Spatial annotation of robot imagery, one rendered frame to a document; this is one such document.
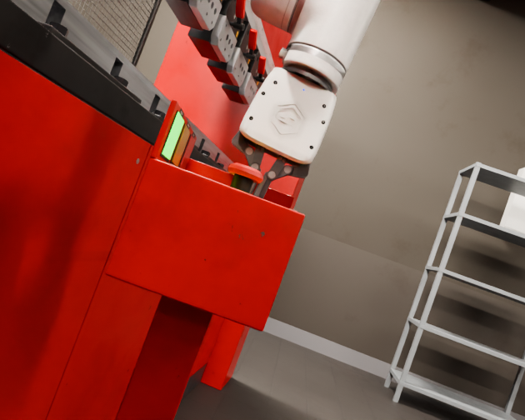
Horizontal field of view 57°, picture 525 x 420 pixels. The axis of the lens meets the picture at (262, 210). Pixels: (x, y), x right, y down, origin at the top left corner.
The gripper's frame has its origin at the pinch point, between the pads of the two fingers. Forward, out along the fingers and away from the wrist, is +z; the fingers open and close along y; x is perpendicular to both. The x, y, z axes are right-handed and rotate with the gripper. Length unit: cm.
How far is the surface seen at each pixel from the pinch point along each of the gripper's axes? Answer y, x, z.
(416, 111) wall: 87, 331, -141
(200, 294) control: -0.1, -15.3, 12.3
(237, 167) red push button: -2.4, -11.7, -0.4
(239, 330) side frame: 19, 164, 50
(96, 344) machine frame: -15, 34, 38
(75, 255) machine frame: -20.7, 13.8, 20.0
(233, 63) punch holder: -24, 84, -38
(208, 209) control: -2.9, -15.3, 4.7
